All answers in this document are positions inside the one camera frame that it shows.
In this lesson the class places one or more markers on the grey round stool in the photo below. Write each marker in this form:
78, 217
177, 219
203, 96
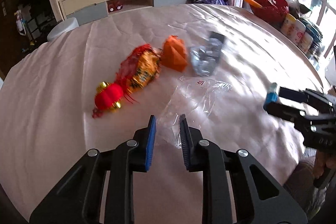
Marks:
63, 27

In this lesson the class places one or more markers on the clear plastic bag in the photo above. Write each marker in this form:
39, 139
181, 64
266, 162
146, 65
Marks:
194, 97

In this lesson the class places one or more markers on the gold red foil wrapper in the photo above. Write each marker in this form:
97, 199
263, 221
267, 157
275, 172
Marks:
139, 69

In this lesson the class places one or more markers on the person's right hand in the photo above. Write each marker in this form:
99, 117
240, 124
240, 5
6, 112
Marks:
319, 164

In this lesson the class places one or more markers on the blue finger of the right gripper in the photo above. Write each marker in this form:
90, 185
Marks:
293, 95
284, 112

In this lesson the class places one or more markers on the yellow lid canister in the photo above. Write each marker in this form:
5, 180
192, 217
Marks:
288, 25

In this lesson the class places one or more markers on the orange paper wrapper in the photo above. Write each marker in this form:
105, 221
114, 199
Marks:
174, 54

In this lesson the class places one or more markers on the blue white small bottle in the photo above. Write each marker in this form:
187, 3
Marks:
272, 95

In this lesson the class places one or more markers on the red plastic basket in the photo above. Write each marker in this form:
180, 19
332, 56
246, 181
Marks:
271, 11

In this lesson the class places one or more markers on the silver blister pack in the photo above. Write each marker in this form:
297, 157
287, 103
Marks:
204, 59

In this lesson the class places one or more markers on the white canister pink label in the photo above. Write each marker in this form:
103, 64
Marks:
298, 32

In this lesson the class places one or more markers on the white canister orange label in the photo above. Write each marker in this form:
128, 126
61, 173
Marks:
306, 42

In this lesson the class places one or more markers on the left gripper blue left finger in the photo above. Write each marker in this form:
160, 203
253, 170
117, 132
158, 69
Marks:
149, 142

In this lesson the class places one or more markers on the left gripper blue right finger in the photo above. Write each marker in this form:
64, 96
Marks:
186, 142

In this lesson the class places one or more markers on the red lantern ornament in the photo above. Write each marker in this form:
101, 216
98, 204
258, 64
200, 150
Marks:
108, 98

